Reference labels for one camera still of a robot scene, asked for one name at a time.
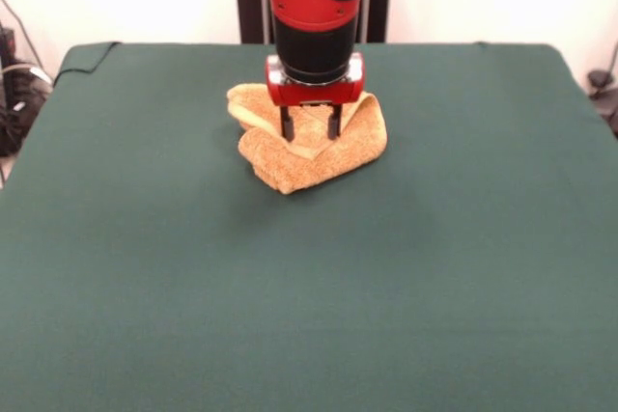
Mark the black box with red light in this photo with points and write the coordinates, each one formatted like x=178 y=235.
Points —
x=7 y=40

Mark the dark green table cloth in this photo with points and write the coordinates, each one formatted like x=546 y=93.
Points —
x=309 y=286

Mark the orange terry towel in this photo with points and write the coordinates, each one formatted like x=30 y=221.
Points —
x=328 y=161

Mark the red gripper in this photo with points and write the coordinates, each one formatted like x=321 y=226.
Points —
x=314 y=93

